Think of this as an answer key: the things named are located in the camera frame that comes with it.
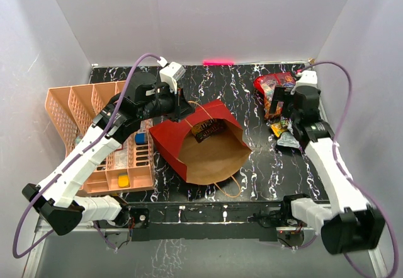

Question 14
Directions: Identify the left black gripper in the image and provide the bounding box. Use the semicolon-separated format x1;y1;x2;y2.
139;82;195;122

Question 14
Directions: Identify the large red snack bag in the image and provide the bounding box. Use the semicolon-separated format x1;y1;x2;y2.
253;72;296;120

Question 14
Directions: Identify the yellow candy packet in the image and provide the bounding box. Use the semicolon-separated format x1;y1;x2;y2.
191;119;216;135
270;118;292;138

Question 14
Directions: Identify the brown candy packet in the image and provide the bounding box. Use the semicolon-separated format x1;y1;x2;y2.
195;123;226;143

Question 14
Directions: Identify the red paper bag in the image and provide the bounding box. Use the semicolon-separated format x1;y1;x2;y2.
149;100;251;185

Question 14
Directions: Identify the silver snack packet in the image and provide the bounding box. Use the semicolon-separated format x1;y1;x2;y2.
276;131;300;149

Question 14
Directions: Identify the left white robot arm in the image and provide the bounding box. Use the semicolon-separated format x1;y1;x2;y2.
22;67;195;236

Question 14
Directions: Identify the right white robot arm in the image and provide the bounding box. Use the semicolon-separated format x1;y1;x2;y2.
270;85;385;255

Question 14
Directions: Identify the blue item in basket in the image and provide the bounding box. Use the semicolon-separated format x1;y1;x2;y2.
134;132;148;146

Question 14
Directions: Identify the red white packet in basket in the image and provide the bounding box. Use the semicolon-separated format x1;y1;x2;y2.
116;144;125;151

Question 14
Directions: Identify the yellow sponge block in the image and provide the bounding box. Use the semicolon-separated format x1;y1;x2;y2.
118;173;130;188

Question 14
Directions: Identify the peach plastic organizer basket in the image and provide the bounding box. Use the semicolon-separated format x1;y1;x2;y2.
45;81;154;196

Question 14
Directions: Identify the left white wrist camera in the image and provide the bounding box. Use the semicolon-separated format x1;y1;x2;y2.
159;62;185;94

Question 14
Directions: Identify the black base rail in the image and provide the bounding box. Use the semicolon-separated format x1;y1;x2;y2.
94;200;315;243

